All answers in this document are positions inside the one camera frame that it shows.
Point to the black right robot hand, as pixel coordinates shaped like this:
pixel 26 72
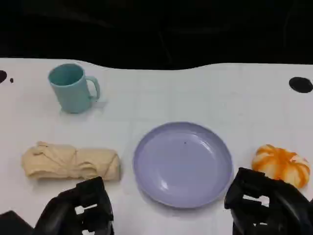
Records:
pixel 283 208

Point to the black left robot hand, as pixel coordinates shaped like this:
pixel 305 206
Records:
pixel 61 215

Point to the beige towel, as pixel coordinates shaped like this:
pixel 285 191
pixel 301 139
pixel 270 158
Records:
pixel 68 161

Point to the orange and white bread roll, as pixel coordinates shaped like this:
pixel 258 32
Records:
pixel 278 161

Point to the lilac plate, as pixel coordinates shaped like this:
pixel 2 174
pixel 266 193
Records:
pixel 183 166

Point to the pale green mug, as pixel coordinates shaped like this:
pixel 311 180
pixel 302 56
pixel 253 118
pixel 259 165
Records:
pixel 73 98

